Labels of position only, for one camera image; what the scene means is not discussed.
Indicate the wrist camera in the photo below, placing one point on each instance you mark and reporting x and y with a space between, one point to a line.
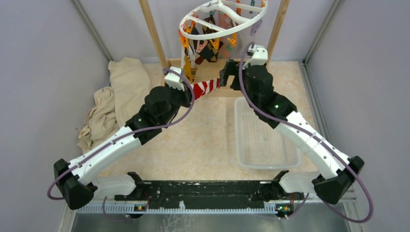
258 56
172 78

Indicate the white perforated plastic basket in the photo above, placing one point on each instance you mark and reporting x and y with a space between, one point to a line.
258 146

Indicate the mustard yellow sock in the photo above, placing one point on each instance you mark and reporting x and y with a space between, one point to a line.
190 69

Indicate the beige crumpled cloth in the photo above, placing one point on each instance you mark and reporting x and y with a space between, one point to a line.
116 103

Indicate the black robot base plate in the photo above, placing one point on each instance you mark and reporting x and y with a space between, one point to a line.
198 195

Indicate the pink sock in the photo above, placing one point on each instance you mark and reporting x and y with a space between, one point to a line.
227 50

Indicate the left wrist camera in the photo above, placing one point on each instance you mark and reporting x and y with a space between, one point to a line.
172 78

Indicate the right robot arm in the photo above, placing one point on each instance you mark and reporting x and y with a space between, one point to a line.
336 171

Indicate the red white striped sock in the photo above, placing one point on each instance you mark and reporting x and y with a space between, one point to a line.
205 87

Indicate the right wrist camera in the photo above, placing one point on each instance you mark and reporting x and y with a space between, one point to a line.
258 56

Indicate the wooden hanger stand frame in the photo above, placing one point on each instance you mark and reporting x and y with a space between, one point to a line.
210 70

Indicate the white round clip hanger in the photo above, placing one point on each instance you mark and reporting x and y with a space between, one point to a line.
245 15

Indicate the aluminium rail front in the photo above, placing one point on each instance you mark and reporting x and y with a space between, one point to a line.
111 206

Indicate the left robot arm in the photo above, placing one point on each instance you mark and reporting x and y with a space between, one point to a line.
78 179

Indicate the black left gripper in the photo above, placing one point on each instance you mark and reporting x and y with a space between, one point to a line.
186 94

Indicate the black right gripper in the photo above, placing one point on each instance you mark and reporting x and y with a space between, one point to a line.
231 67

